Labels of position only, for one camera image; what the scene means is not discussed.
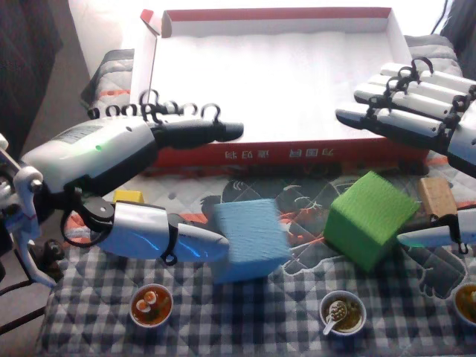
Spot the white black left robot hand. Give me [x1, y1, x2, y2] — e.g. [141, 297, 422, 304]
[20, 89, 245, 266]

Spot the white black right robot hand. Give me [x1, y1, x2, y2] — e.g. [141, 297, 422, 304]
[335, 57, 476, 256]

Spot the green foam cube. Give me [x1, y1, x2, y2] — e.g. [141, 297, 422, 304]
[322, 170, 421, 273]

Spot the blue foam cube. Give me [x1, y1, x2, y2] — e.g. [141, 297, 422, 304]
[212, 199, 293, 286]

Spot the red cardboard box tray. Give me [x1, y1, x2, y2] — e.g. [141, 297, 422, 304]
[129, 6, 428, 170]

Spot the yellow block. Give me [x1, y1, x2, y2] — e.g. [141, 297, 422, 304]
[112, 189, 145, 205]

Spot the black curtain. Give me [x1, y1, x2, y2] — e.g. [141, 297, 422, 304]
[0, 0, 71, 157]
[431, 0, 476, 68]

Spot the tan wooden block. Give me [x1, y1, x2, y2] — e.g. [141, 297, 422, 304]
[416, 177, 459, 217]

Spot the black metal stand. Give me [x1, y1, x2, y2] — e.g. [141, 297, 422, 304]
[0, 278, 49, 335]

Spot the grey printed bear quilt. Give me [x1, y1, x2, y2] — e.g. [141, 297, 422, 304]
[35, 35, 476, 357]

